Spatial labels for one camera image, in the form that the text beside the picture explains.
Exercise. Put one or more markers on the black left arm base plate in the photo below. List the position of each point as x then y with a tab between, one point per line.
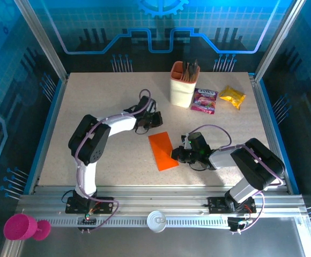
107	204

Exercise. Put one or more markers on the pink plastic goblet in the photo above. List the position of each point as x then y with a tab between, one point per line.
18	227

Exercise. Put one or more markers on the brown wooden utensil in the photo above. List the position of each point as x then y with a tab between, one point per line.
190	73

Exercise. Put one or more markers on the aluminium frame post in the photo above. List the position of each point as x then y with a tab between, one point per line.
280	40
40	40

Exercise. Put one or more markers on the orange square paper sheet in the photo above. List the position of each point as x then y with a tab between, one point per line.
161	150

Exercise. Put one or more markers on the purple candy bag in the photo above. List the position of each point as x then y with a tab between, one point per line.
203	100

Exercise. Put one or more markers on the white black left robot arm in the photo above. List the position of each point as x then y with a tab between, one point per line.
87	176

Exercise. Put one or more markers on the white utensil holder orange rim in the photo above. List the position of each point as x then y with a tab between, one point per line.
181	93

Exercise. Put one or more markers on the small black controller board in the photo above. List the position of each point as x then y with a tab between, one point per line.
237	223
87	220

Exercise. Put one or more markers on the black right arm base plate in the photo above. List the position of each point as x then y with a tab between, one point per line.
215	204

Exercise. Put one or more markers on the yellow snack bag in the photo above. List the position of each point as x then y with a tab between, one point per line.
232	96

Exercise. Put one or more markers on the aluminium side rail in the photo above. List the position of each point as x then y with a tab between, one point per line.
49	131
266	128

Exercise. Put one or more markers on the long aluminium frame rail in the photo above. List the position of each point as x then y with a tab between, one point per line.
158	199

